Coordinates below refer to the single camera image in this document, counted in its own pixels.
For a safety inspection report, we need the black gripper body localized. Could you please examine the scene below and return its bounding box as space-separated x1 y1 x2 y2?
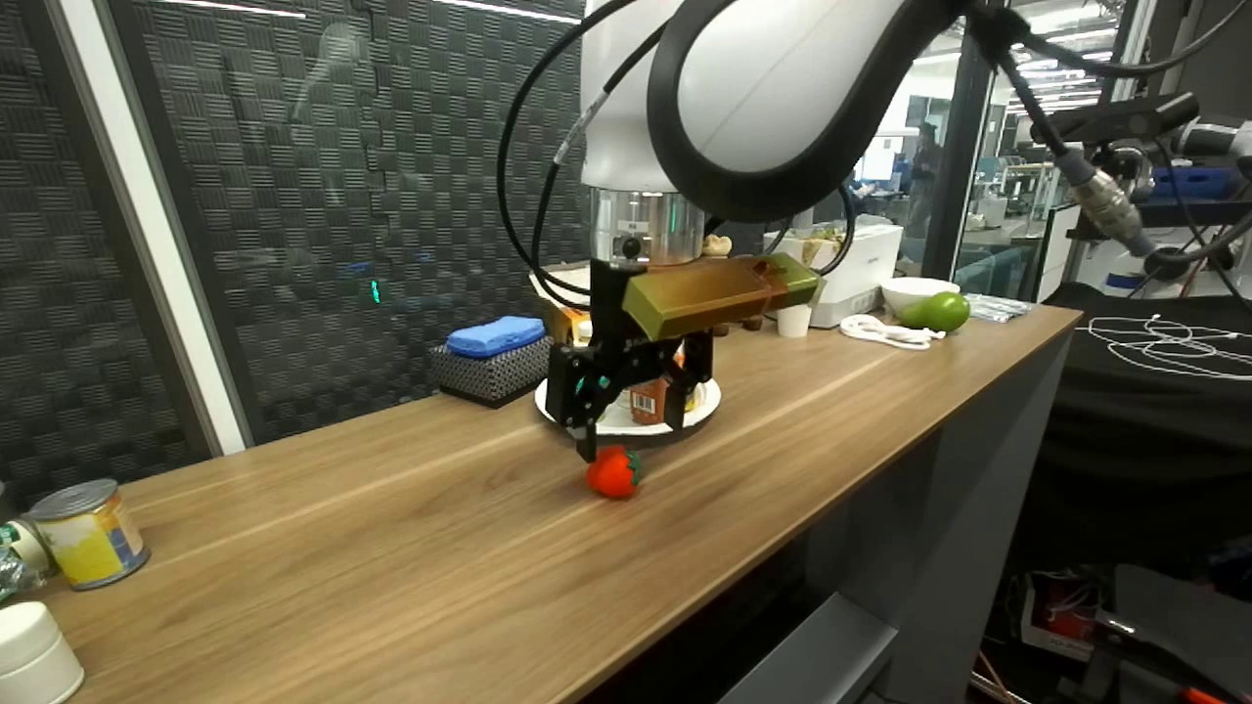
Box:
542 255 720 424

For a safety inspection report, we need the white paper plate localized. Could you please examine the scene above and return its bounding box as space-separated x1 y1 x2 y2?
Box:
533 371 728 444

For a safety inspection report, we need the red strawberry plush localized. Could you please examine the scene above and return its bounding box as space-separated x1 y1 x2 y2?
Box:
584 444 648 505

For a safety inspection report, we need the white bowl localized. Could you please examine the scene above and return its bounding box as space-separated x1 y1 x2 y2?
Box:
882 274 966 324

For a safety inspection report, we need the green fruit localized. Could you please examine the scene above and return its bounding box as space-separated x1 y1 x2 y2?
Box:
913 290 974 337

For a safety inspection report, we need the grey bin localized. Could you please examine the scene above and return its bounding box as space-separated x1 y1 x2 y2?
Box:
717 591 902 704

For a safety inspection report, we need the white paper sheet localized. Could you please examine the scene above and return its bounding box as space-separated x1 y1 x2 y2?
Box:
970 290 1041 324

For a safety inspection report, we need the black covered desk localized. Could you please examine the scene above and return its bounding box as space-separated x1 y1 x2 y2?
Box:
1030 283 1252 581

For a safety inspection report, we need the white lab machine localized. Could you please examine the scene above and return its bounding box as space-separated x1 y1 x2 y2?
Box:
1032 194 1252 306

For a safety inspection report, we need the tin can yellow label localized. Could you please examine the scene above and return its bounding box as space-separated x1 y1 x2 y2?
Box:
25 473 154 594

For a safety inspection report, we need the small white green object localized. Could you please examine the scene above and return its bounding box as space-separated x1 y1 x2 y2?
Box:
0 512 53 612

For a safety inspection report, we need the white round jar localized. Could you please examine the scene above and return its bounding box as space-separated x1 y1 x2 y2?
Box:
0 598 89 704

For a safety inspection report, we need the yellowish wrist camera box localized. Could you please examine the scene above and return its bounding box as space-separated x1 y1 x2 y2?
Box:
619 250 824 350

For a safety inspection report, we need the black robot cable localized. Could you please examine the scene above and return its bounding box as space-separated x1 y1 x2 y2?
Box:
527 51 599 306
492 0 642 312

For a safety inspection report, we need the tan crumpled strap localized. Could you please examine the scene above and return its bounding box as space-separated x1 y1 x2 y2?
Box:
793 229 848 270

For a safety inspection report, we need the cable with metal connector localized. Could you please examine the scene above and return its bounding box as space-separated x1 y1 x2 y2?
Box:
970 0 1252 287

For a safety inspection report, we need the white rope bundle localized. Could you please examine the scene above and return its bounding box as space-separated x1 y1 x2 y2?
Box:
1080 308 1252 389

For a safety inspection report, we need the white wall post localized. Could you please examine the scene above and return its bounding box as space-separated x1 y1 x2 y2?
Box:
44 0 250 461

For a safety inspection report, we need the black camera on stand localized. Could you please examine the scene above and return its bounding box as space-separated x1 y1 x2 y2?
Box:
1041 88 1252 181

